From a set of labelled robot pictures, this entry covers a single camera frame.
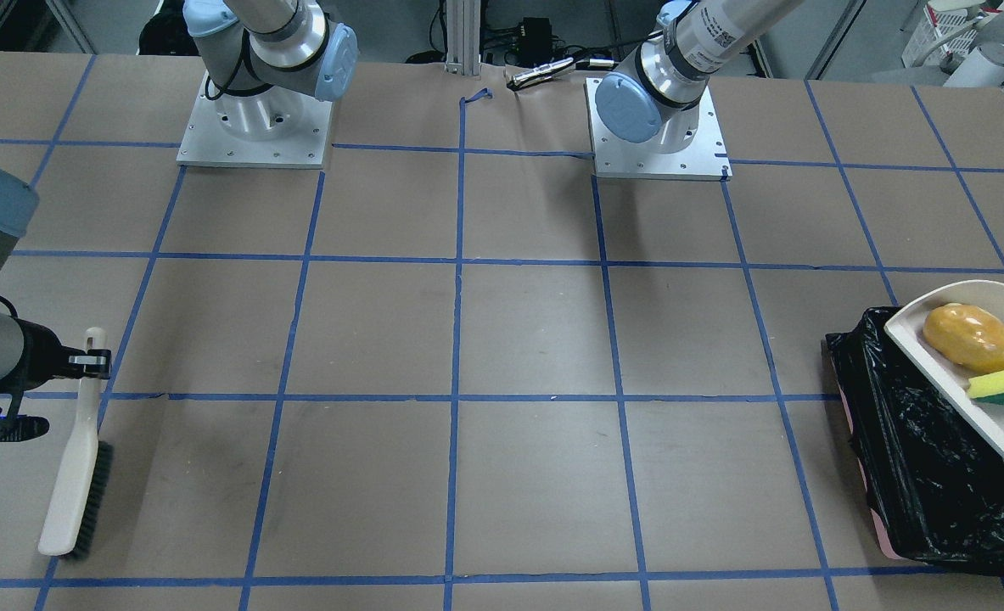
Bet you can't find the aluminium frame post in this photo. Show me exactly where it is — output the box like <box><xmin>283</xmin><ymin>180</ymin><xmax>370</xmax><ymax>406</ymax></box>
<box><xmin>442</xmin><ymin>0</ymin><xmax>483</xmax><ymax>78</ymax></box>

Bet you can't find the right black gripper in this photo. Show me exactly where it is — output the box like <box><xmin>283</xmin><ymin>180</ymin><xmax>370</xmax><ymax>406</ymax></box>
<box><xmin>15</xmin><ymin>318</ymin><xmax>111</xmax><ymax>390</ymax></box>

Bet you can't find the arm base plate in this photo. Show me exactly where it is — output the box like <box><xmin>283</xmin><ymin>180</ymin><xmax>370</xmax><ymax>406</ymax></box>
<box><xmin>177</xmin><ymin>76</ymin><xmax>336</xmax><ymax>170</ymax></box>
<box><xmin>586</xmin><ymin>76</ymin><xmax>733</xmax><ymax>182</ymax></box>

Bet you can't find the black lined trash bin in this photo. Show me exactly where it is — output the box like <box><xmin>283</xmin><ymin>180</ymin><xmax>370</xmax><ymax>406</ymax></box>
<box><xmin>824</xmin><ymin>306</ymin><xmax>1004</xmax><ymax>576</ymax></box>

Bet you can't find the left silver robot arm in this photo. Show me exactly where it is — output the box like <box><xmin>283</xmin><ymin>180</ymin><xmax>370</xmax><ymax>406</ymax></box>
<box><xmin>593</xmin><ymin>1</ymin><xmax>800</xmax><ymax>143</ymax></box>

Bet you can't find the crumpled yellow paper ball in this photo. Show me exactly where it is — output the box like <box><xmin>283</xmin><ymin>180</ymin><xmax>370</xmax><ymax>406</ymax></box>
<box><xmin>922</xmin><ymin>303</ymin><xmax>1004</xmax><ymax>374</ymax></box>

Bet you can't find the beige hand brush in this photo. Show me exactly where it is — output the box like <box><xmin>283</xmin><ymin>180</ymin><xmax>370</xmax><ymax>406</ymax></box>
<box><xmin>37</xmin><ymin>328</ymin><xmax>114</xmax><ymax>560</ymax></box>

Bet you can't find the beige plastic dustpan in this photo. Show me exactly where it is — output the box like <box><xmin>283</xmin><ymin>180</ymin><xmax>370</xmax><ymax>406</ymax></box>
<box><xmin>883</xmin><ymin>279</ymin><xmax>1004</xmax><ymax>491</ymax></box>

